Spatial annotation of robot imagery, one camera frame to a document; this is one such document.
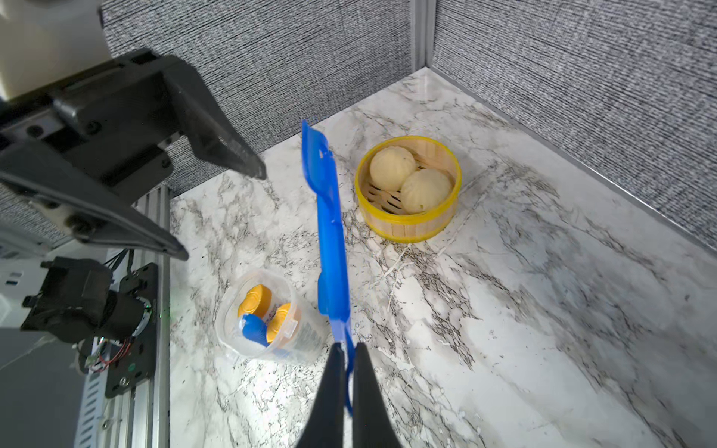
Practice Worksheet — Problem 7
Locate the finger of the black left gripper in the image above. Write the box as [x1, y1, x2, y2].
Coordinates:
[50, 49, 266, 181]
[1, 141, 189, 261]

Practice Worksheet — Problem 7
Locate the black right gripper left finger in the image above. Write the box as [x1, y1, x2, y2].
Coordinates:
[296, 343, 347, 448]

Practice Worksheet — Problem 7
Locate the cream bun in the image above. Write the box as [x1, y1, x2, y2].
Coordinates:
[400, 168, 453, 214]
[369, 147, 418, 192]

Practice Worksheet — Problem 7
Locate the aluminium front rail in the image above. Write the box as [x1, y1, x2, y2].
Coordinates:
[72, 184, 172, 448]

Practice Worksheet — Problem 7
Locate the blue toothbrush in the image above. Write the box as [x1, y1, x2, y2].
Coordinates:
[239, 314, 270, 347]

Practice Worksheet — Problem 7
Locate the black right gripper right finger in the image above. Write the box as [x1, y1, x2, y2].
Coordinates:
[352, 343, 401, 448]

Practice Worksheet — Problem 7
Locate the orange cap bottle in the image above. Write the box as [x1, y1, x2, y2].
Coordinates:
[237, 284, 273, 318]
[266, 304, 291, 343]

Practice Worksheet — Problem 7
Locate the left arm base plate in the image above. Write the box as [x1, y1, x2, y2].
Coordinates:
[78, 263, 159, 399]

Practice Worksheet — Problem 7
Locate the yellow steamer basket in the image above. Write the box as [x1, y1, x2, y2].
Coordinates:
[355, 136, 462, 244]

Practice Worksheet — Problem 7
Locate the right cream bun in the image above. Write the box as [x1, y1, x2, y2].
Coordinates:
[400, 168, 453, 214]

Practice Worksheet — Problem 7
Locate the left cream bun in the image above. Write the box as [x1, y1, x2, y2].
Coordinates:
[369, 147, 418, 192]

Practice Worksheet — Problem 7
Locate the blue lid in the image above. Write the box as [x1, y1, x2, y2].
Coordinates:
[301, 119, 357, 416]

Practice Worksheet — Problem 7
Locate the orange cap bottle front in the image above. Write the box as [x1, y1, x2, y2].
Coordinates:
[266, 304, 291, 343]

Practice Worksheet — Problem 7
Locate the clear cup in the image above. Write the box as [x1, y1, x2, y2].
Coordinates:
[215, 269, 329, 364]

